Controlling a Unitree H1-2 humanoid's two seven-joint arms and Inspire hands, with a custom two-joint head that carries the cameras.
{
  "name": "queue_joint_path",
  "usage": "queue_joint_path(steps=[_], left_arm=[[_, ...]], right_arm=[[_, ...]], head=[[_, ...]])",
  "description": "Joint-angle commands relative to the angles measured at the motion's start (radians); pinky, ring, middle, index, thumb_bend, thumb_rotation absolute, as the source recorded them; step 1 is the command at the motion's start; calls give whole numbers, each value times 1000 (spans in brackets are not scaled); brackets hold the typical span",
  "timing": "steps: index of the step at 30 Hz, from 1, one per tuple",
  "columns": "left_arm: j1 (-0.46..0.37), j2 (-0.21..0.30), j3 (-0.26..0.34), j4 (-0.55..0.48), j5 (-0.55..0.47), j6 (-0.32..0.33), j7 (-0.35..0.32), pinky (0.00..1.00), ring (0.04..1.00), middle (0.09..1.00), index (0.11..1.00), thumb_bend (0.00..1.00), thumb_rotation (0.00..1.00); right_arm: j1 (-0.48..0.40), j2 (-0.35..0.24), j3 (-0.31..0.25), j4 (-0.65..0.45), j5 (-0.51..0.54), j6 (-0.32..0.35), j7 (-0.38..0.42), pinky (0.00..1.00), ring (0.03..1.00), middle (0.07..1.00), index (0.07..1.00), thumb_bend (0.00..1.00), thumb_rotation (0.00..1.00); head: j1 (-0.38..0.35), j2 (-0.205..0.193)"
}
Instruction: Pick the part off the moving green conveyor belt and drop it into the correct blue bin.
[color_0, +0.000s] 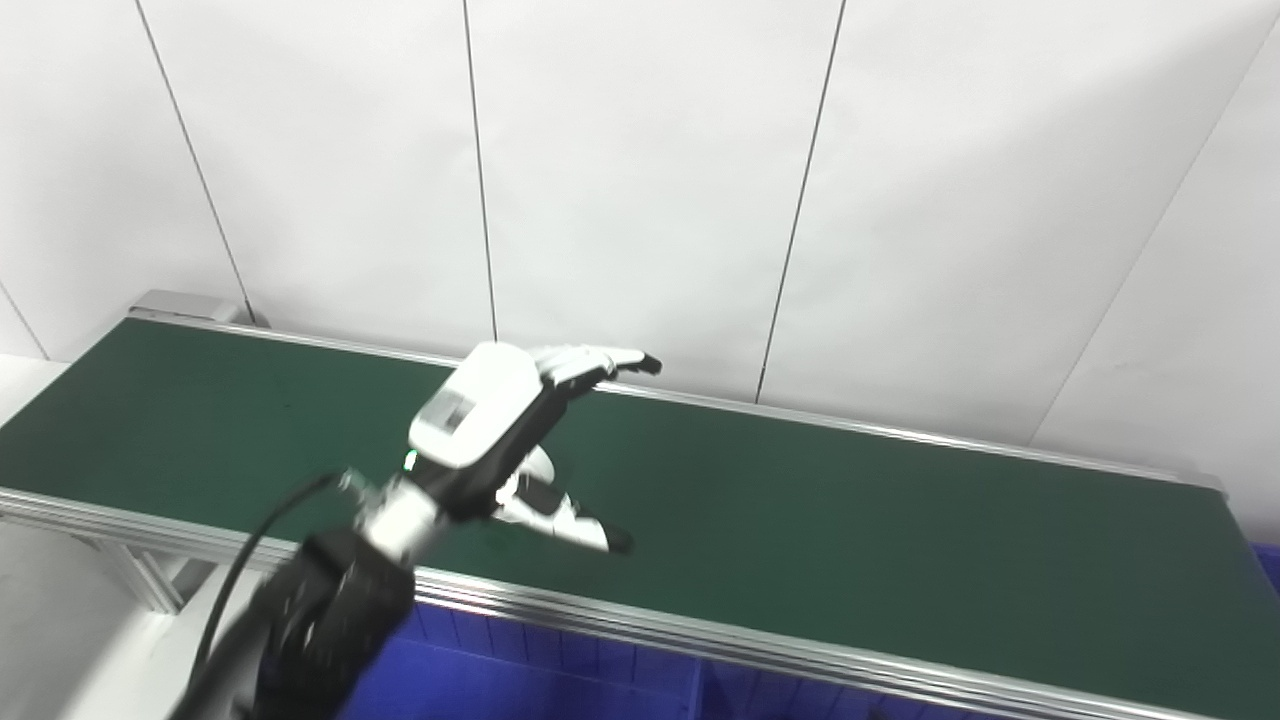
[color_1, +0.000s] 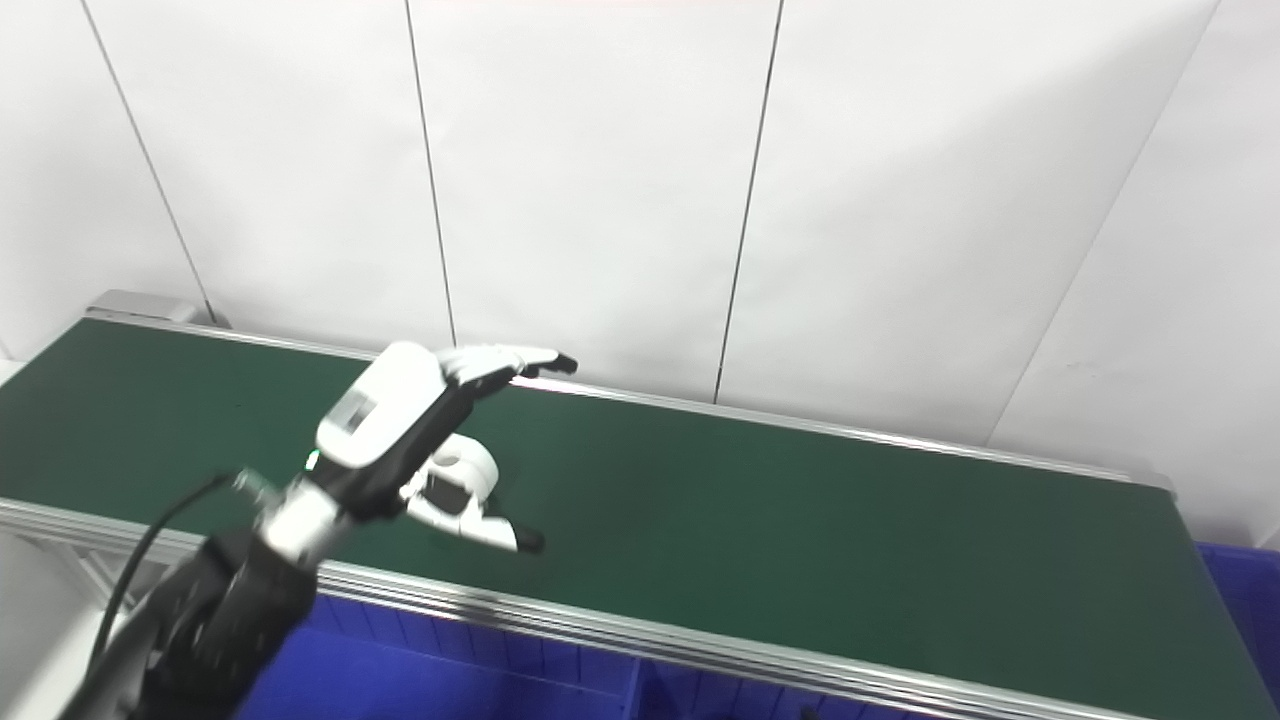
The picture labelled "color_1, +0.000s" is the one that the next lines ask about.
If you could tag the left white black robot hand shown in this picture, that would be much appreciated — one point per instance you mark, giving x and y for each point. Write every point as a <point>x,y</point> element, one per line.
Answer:
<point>390,410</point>

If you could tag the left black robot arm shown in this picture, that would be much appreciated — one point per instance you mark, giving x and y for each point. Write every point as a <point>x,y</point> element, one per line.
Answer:
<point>220,620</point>

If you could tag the green conveyor belt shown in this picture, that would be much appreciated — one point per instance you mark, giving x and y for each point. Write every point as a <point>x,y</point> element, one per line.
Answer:
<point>800,520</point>

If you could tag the large blue plastic bin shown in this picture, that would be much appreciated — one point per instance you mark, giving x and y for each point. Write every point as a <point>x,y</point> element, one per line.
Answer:
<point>1250,620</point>

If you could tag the grey conveyor support frame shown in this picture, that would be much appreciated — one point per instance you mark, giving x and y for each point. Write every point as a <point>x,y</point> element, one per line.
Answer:
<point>90,580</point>

